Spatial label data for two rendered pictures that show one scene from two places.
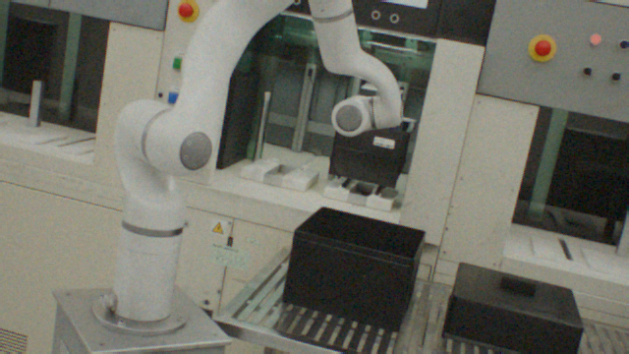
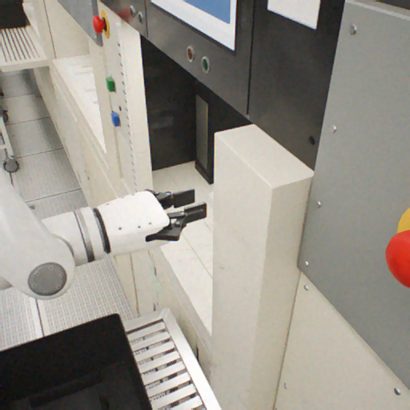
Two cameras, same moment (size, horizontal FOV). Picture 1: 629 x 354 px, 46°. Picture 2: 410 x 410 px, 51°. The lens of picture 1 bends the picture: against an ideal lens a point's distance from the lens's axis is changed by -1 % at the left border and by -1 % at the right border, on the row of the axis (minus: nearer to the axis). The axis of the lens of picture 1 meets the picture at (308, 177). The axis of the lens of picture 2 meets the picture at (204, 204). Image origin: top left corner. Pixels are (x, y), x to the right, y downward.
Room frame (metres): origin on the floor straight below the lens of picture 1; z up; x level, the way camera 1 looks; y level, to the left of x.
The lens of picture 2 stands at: (1.68, -0.60, 1.62)
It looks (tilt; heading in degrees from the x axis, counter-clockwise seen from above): 37 degrees down; 54
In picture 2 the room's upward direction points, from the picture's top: straight up
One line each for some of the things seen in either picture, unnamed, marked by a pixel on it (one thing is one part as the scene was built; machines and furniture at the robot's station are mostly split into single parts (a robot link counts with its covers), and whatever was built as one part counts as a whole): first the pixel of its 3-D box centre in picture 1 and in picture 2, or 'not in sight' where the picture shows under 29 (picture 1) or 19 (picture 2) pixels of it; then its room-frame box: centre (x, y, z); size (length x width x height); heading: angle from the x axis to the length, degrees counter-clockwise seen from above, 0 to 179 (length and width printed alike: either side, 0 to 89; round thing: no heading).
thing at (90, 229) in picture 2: not in sight; (90, 233); (1.83, -0.09, 1.19); 0.09 x 0.03 x 0.08; 80
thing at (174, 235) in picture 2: not in sight; (158, 229); (1.92, -0.15, 1.19); 0.08 x 0.06 x 0.01; 110
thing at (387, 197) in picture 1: (362, 191); not in sight; (2.31, -0.18, 0.89); 0.22 x 0.21 x 0.04; 169
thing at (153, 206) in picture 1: (151, 163); not in sight; (1.41, 0.30, 1.07); 0.19 x 0.12 x 0.24; 45
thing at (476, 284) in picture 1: (512, 305); not in sight; (1.67, -0.53, 0.83); 0.29 x 0.29 x 0.13; 78
